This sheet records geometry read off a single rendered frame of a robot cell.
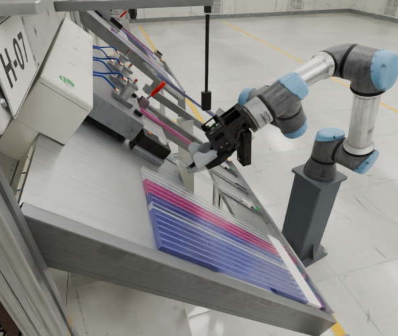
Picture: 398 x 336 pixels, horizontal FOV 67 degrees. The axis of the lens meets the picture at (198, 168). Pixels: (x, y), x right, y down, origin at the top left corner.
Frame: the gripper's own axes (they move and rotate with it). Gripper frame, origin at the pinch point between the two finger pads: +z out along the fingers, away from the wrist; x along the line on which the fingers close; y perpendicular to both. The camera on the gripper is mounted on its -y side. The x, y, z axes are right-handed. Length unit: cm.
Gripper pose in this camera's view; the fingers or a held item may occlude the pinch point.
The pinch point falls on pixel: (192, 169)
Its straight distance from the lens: 81.2
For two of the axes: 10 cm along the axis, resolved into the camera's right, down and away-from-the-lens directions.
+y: -5.3, -5.9, -6.1
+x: 2.8, 5.6, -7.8
